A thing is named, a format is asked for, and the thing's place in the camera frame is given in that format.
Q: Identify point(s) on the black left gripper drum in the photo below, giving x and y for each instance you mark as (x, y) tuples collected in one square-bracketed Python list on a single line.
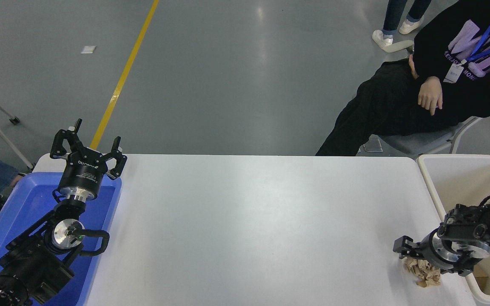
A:
[(82, 172)]

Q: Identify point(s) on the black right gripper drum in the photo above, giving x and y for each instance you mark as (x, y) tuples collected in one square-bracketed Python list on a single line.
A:
[(427, 250)]

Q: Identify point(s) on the tan paper ball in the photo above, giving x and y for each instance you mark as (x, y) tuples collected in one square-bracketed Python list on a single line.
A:
[(425, 274)]

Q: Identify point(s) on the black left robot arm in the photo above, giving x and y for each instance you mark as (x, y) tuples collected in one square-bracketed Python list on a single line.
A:
[(24, 263)]

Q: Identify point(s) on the person's hand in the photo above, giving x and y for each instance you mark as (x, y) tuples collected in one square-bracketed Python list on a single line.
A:
[(412, 67), (431, 94)]

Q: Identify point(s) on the brown cardboard piece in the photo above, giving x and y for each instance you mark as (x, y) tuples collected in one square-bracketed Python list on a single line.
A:
[(480, 278)]

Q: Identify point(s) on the blue plastic tray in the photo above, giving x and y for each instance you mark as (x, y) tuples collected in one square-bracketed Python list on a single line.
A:
[(28, 204)]

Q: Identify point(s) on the large pale plastic bin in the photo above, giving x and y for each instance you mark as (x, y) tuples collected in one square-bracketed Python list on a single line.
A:
[(462, 182)]

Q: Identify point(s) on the white paper scrap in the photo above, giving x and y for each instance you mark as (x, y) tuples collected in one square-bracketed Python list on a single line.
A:
[(88, 49)]

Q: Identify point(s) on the grey chair with white armrest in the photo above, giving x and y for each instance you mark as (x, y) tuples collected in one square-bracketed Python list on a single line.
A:
[(415, 142)]

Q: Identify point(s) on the seated person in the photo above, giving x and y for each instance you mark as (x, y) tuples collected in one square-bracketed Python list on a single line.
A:
[(377, 102)]

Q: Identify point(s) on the white name badge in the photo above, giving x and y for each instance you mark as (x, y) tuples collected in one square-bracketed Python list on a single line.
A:
[(454, 73)]

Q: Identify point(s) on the grey folding metal frame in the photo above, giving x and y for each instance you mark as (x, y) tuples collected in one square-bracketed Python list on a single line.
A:
[(14, 120)]

